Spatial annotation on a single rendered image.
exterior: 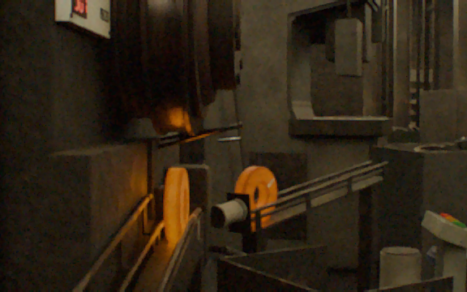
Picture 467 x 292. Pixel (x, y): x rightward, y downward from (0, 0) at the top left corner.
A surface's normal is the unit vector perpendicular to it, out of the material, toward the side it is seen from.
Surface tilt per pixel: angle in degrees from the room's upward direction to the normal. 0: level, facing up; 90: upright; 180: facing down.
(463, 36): 90
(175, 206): 85
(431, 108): 90
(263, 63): 90
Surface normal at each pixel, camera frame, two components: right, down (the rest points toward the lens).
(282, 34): -0.29, 0.05
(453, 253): -0.05, 0.05
